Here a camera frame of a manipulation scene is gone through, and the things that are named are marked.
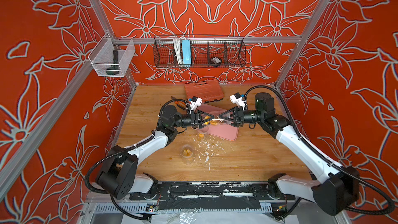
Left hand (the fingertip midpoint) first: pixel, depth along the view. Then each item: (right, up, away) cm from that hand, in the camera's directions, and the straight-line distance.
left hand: (212, 122), depth 65 cm
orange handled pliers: (-24, +10, +46) cm, 53 cm away
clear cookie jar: (-4, -10, +21) cm, 24 cm away
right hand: (+4, +2, 0) cm, 4 cm away
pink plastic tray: (+12, -9, +27) cm, 31 cm away
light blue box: (-13, +37, +25) cm, 46 cm away
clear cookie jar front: (-12, -18, +14) cm, 26 cm away
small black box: (+5, +34, +30) cm, 45 cm away
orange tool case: (+2, +15, +42) cm, 45 cm away
